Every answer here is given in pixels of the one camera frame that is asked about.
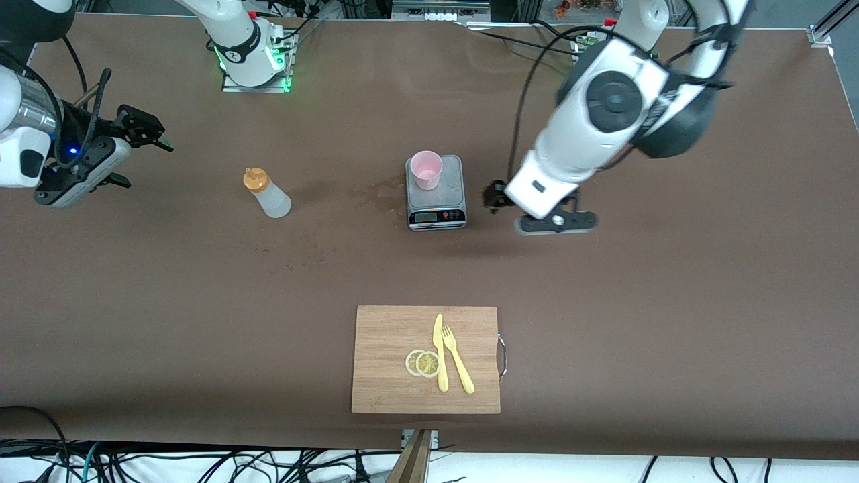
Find pink plastic cup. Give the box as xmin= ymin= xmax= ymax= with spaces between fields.
xmin=410 ymin=150 xmax=444 ymax=191

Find translucent sauce bottle orange cap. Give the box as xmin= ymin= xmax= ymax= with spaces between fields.
xmin=243 ymin=167 xmax=293 ymax=219

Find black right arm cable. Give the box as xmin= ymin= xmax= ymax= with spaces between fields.
xmin=62 ymin=35 xmax=89 ymax=101

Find white power strip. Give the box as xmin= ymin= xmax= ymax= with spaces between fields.
xmin=393 ymin=0 xmax=491 ymax=22

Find bamboo cutting board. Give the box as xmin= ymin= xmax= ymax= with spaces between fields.
xmin=350 ymin=305 xmax=502 ymax=415

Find black base cable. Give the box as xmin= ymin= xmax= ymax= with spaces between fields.
xmin=470 ymin=27 xmax=571 ymax=58
xmin=530 ymin=19 xmax=586 ymax=44
xmin=279 ymin=12 xmax=327 ymax=52

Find tangled black floor cables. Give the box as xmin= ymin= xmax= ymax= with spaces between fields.
xmin=101 ymin=446 xmax=403 ymax=483

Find yellow plastic knife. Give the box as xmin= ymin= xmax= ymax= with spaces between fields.
xmin=432 ymin=313 xmax=450 ymax=392

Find wooden post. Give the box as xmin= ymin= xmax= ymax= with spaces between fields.
xmin=386 ymin=429 xmax=434 ymax=483

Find teal floor cable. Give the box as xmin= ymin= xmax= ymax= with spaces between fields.
xmin=82 ymin=441 xmax=103 ymax=483

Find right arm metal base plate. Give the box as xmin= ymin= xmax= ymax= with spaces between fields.
xmin=221 ymin=30 xmax=296 ymax=93

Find yellow plastic fork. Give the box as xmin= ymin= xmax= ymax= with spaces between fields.
xmin=442 ymin=325 xmax=476 ymax=395

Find looped black floor cable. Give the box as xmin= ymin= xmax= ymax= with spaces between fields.
xmin=0 ymin=405 xmax=71 ymax=470

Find silver digital kitchen scale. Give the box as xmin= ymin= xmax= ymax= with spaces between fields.
xmin=405 ymin=155 xmax=468 ymax=232

